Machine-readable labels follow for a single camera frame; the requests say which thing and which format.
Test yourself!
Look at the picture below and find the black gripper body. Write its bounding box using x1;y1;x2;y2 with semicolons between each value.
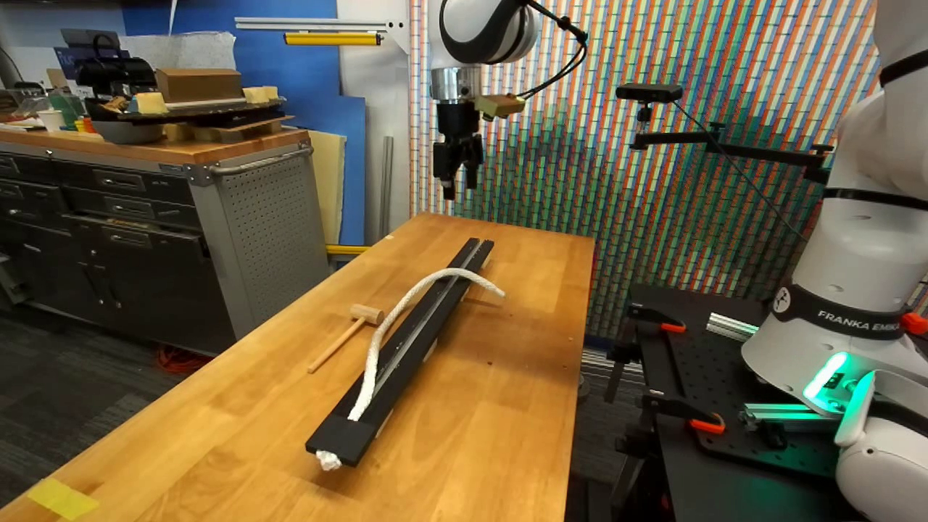
430;66;480;183

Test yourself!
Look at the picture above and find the white rope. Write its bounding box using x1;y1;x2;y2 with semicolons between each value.
314;266;507;476

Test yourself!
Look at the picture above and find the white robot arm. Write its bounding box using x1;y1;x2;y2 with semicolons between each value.
739;0;928;522

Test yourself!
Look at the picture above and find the small wooden mallet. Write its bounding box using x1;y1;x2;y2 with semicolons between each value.
306;305;383;373

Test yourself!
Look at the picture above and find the blue foam board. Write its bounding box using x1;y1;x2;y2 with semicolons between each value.
122;0;367;242

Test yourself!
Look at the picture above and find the yellow and silver level bar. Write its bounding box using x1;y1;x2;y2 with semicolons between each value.
235;18;408;48

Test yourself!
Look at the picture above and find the grey metal tool cabinet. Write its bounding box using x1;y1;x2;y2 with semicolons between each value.
0;129;327;354

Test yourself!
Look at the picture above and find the yellow tape square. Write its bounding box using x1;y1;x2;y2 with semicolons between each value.
25;479;98;522

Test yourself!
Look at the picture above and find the long black slotted rail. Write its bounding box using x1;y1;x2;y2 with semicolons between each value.
305;237;504;472

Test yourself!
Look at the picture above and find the black camera on stand arm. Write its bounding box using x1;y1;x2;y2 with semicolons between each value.
614;84;830;183

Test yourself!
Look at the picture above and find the orange handled clamp upper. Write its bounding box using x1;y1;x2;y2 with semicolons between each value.
625;300;688;335

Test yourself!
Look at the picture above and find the orange handled clamp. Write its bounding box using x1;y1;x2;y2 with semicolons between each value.
644;387;728;438
625;300;688;335

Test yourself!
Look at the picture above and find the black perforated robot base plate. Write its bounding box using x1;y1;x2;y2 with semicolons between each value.
631;287;863;522

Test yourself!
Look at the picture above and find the orange handled clamp lower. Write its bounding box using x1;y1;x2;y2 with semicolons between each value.
644;387;728;438

